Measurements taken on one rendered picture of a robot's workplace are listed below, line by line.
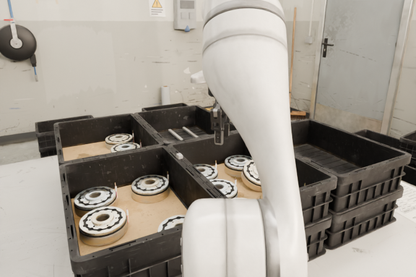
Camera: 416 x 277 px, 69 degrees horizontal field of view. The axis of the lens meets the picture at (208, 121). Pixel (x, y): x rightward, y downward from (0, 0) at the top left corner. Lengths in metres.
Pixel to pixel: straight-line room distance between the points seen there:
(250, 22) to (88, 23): 3.66
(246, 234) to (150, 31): 3.92
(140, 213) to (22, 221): 0.45
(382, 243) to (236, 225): 0.80
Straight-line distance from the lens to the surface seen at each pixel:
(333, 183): 0.80
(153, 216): 0.80
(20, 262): 0.99
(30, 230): 1.10
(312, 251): 0.89
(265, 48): 0.30
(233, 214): 0.27
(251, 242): 0.26
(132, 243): 0.57
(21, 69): 3.92
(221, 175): 0.97
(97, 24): 3.95
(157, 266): 0.63
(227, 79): 0.29
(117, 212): 0.78
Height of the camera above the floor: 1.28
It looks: 18 degrees down
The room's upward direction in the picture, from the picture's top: straight up
